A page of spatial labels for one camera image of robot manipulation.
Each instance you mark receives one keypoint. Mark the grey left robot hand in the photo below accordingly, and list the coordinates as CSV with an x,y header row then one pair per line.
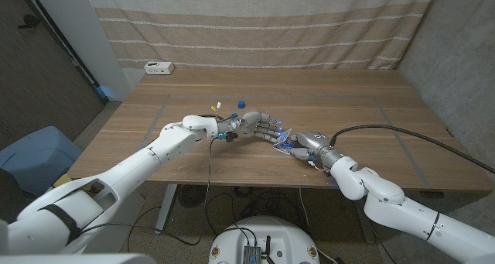
x,y
251,122

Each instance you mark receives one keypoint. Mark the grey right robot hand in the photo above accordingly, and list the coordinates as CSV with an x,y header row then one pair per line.
x,y
315,140

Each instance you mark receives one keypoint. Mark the one dollar bill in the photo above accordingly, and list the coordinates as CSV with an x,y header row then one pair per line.
x,y
285,149

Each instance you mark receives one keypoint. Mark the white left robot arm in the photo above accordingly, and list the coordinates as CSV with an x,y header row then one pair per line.
x,y
154,155

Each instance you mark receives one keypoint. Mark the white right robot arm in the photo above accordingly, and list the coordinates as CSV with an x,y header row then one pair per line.
x,y
386,202

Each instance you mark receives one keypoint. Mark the small blue cube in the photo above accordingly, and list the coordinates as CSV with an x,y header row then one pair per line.
x,y
241,104

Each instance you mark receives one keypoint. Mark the beige striped backdrop cloth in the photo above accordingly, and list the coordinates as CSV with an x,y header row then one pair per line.
x,y
251,31

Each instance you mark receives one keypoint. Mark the grey table leg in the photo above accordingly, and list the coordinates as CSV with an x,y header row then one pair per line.
x,y
363,217

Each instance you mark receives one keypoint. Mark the round black floor fan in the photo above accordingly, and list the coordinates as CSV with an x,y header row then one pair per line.
x,y
189,196

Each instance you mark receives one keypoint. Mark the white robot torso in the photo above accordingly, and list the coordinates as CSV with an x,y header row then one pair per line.
x,y
286,237

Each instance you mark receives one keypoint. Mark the white power strip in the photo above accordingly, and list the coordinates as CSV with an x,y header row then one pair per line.
x,y
158,67

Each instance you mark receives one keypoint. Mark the white table leg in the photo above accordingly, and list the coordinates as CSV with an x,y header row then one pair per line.
x,y
166,210

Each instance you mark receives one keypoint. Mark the grey electronics box on torso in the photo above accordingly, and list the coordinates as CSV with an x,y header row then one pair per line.
x,y
251,254

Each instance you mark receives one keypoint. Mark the yellow floor pad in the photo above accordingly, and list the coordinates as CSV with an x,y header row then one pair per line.
x,y
62,180

